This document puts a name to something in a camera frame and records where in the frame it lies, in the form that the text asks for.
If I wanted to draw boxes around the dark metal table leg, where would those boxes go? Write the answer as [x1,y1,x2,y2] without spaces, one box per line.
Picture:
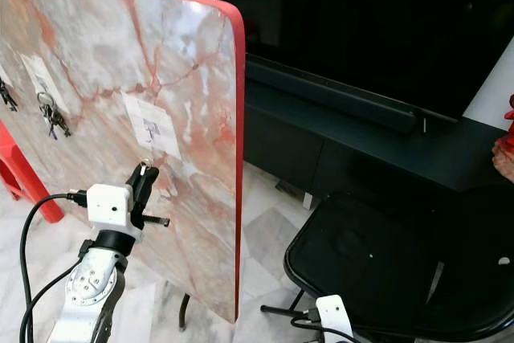
[178,293,192,330]

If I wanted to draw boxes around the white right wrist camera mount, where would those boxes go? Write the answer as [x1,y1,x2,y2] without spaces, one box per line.
[314,294,355,343]

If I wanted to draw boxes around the dark key bunch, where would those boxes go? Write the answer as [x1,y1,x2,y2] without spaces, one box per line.
[0,80,19,112]
[35,92,72,141]

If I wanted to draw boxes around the black television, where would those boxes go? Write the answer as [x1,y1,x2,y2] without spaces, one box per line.
[212,0,514,120]

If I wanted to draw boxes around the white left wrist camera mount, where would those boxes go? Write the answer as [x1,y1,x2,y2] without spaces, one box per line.
[85,183,137,241]

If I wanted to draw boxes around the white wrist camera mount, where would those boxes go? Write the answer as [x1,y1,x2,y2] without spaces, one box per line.
[314,294,355,343]
[85,183,137,241]

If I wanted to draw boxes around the red figurine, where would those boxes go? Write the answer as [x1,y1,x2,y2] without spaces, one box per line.
[492,92,514,184]

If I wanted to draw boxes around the black soundbar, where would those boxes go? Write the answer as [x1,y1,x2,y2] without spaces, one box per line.
[244,54,428,136]

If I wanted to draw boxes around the black folding chair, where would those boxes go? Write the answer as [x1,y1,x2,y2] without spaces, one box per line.
[283,189,514,341]

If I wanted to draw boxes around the marble table top red edge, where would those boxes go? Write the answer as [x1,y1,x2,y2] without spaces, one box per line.
[0,0,247,325]

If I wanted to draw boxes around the red plastic stool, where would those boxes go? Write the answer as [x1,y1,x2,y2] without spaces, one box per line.
[0,121,66,224]

